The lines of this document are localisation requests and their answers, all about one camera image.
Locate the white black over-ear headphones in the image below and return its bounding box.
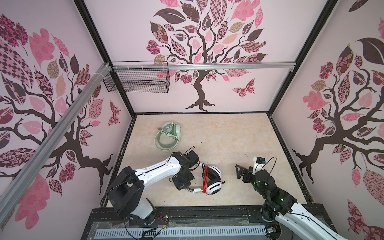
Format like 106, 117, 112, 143
187, 163, 224, 196

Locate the mint green over-ear headphones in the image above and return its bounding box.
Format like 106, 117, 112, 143
154, 122, 183, 152

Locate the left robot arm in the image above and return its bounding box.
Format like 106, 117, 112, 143
106, 150, 200, 224

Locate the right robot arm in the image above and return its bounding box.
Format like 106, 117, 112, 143
235, 164, 345, 240

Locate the white slotted cable duct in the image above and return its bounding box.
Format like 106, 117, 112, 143
94, 226, 266, 240

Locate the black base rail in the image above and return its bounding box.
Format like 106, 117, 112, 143
80, 203, 340, 240

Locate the black wire basket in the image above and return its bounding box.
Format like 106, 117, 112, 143
103, 60, 171, 94

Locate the aluminium rail back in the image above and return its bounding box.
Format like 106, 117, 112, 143
113, 62, 296, 71

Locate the aluminium rail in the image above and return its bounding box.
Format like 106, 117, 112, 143
1, 63, 111, 224
113, 62, 296, 71

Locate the aluminium rail left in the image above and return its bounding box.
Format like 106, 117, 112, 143
1, 63, 111, 224

